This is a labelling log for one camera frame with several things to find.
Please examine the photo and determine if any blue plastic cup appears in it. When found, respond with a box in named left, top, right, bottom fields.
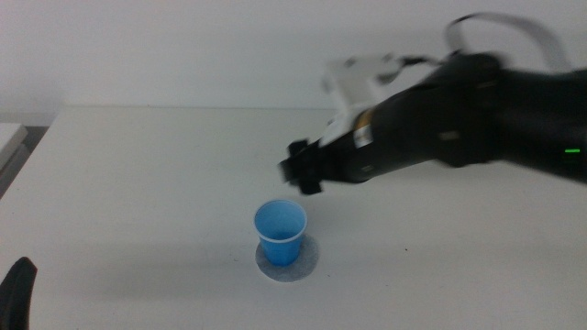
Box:
left=253, top=198, right=309, bottom=268

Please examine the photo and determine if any round grey cup mat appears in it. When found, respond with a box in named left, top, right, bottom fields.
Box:
left=254, top=233, right=320, bottom=283

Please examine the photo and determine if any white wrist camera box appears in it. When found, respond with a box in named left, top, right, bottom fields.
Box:
left=319, top=52, right=407, bottom=147

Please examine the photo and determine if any grey flat ribbon cable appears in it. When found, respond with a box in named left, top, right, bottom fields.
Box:
left=443, top=12, right=571, bottom=73

